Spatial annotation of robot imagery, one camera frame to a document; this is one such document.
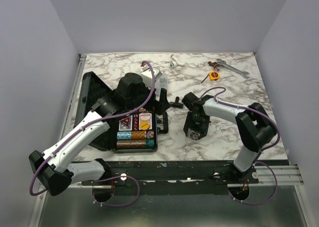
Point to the black T-shaped pipe fitting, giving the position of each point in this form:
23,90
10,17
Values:
176,104

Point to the blue playing card deck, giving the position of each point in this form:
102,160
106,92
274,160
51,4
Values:
129,128

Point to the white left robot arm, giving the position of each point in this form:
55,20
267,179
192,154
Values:
53,166

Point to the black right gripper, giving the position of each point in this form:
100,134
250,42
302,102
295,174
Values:
201,130

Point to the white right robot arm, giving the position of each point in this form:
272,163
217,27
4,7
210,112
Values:
255,127

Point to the clear plastic organizer box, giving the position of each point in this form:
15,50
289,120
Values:
162,82

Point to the red playing card deck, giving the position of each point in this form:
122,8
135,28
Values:
145,117

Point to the yellow dealer button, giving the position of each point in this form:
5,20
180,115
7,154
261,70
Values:
145,125

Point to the silver open-end wrench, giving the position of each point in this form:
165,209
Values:
244,74

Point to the brown handled tool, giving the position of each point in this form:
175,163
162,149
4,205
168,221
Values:
214,65

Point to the yellow tape measure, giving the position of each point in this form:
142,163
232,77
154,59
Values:
213,76

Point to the white single poker chip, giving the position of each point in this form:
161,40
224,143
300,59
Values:
150,134

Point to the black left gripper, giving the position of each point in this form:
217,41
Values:
158,107

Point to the lower poker chip rows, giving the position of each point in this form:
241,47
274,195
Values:
134,140

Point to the white poker chip pair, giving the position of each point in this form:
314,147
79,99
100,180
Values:
194,136

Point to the red dice column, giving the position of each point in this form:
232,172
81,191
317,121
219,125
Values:
135,122

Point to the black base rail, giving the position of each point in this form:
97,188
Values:
175,177

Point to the black poker set case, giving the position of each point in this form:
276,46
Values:
97,96

